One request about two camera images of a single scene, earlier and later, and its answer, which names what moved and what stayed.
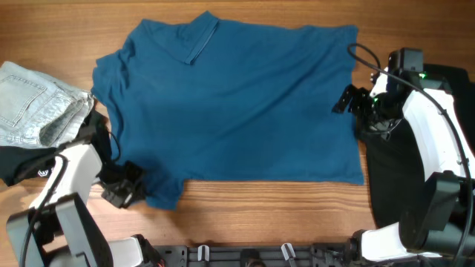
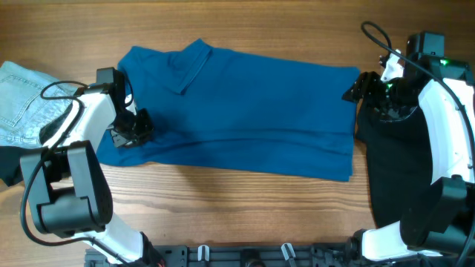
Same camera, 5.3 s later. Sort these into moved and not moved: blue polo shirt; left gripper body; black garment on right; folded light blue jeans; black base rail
Moved: left gripper body; blue polo shirt
Not moved: black base rail; black garment on right; folded light blue jeans
